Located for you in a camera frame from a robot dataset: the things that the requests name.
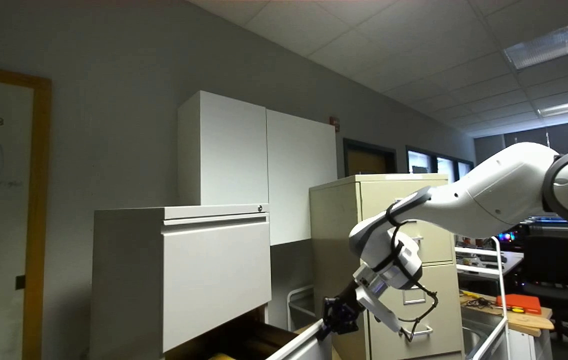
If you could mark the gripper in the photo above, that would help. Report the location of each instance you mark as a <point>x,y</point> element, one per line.
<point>349,300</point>

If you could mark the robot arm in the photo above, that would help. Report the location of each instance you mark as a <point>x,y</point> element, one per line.
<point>494,190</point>

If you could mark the beige file cabinet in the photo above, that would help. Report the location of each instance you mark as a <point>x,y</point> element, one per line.
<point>334,240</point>

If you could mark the white open drawer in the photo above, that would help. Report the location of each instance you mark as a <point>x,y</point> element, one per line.
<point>304,345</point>

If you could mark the white closed drawer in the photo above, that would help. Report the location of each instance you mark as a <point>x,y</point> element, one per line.
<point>214,275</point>

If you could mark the white file cabinet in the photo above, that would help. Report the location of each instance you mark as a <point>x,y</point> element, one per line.
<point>124,280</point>

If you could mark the yellow object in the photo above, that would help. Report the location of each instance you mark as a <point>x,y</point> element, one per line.
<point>221,356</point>

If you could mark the white desk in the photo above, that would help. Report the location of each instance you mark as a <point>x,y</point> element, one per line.
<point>484,265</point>

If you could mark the dark framed door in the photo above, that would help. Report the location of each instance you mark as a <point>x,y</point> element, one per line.
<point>369,160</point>

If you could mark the row of windows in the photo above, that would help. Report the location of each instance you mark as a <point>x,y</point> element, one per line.
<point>439,165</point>

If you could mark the orange case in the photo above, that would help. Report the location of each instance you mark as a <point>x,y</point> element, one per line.
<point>519,303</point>

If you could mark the red fire alarm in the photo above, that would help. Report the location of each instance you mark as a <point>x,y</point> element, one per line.
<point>334,124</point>

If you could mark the wooden table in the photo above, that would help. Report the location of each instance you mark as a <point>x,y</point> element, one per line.
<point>529,320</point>

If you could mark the black office chair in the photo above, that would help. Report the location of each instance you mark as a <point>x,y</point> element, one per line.
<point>554,270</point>

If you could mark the white metal frame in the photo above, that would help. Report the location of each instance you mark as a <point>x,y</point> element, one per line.
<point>501,300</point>

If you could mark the tall white wall cabinet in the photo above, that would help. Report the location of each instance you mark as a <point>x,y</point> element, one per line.
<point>244,160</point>

